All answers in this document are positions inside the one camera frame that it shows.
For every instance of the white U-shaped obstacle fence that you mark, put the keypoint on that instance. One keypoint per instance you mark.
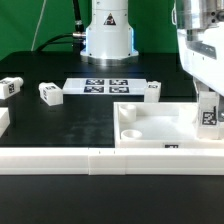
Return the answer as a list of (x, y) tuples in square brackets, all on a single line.
[(111, 161)]

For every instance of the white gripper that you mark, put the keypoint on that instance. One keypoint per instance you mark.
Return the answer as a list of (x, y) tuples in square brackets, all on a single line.
[(204, 61)]

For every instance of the white marker base plate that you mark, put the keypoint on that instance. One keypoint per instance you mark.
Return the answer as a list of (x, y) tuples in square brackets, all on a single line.
[(108, 86)]

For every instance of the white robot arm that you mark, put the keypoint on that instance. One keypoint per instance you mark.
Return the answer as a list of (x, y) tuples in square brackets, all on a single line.
[(200, 35)]

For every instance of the white square tabletop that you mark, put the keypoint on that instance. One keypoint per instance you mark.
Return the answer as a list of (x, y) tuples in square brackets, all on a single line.
[(160, 125)]

